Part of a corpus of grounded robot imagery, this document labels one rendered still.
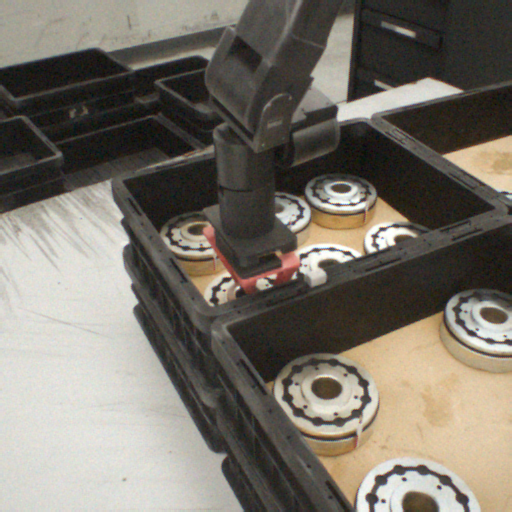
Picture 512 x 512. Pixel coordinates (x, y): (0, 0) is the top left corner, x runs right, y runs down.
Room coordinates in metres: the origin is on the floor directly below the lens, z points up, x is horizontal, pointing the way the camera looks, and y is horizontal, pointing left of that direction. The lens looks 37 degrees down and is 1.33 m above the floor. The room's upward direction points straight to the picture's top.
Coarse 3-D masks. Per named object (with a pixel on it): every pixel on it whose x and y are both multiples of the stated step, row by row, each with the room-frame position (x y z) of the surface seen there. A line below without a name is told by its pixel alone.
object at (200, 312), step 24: (360, 120) 0.86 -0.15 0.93; (408, 144) 0.79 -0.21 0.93; (168, 168) 0.72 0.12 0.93; (432, 168) 0.73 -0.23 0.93; (120, 192) 0.66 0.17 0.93; (480, 192) 0.66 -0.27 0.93; (144, 216) 0.61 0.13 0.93; (480, 216) 0.61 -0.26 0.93; (144, 240) 0.57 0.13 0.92; (408, 240) 0.56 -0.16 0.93; (432, 240) 0.56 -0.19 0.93; (168, 264) 0.52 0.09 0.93; (360, 264) 0.52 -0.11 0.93; (192, 288) 0.48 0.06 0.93; (288, 288) 0.48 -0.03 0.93; (192, 312) 0.45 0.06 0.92; (216, 312) 0.44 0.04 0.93
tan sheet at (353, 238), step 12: (384, 204) 0.79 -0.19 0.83; (384, 216) 0.76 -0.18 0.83; (396, 216) 0.76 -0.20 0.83; (312, 228) 0.73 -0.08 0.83; (324, 228) 0.73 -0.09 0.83; (360, 228) 0.73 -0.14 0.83; (312, 240) 0.70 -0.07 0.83; (324, 240) 0.70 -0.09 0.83; (336, 240) 0.70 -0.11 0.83; (348, 240) 0.70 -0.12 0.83; (360, 240) 0.70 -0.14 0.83; (276, 252) 0.67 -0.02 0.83; (360, 252) 0.67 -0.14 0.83; (192, 276) 0.62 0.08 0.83; (204, 276) 0.62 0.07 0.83; (216, 276) 0.62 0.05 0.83; (204, 288) 0.60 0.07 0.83
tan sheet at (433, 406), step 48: (384, 336) 0.51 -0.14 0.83; (432, 336) 0.51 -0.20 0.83; (384, 384) 0.44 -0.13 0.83; (432, 384) 0.44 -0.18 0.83; (480, 384) 0.44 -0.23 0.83; (384, 432) 0.38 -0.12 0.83; (432, 432) 0.38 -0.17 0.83; (480, 432) 0.38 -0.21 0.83; (336, 480) 0.33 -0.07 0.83; (480, 480) 0.33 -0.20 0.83
